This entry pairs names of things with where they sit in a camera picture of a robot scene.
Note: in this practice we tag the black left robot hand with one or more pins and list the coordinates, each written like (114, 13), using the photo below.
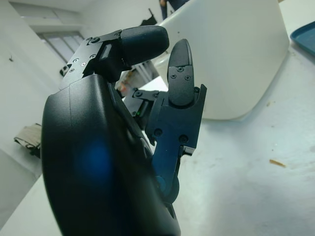
(98, 159)

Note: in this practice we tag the white two-slot toaster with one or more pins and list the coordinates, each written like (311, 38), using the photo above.
(233, 61)

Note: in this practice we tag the bread crumb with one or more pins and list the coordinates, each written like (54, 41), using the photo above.
(276, 163)

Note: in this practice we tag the blue plastic tray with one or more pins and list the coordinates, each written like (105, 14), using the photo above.
(306, 37)

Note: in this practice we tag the person in dark blue shirt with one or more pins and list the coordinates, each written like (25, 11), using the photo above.
(177, 3)

